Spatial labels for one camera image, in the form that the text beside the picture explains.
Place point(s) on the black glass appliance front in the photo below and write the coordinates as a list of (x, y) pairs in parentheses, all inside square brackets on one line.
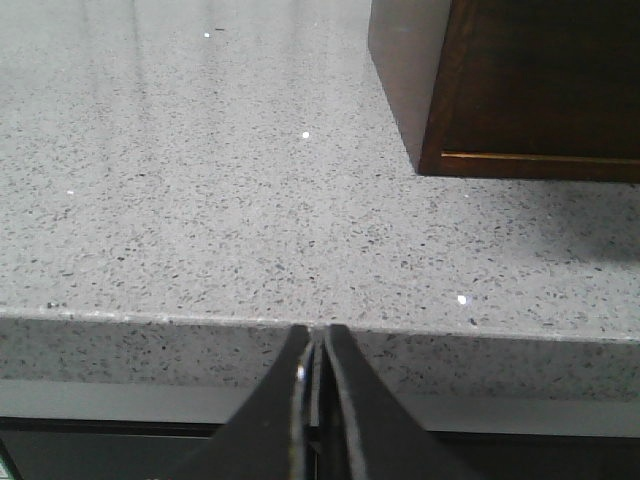
[(50, 450)]

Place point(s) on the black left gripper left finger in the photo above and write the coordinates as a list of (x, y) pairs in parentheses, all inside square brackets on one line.
[(268, 437)]

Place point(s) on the dark wooden drawer cabinet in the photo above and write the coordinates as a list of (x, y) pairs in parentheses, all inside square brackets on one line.
[(512, 89)]

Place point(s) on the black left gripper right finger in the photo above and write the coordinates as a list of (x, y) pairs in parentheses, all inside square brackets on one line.
[(367, 433)]

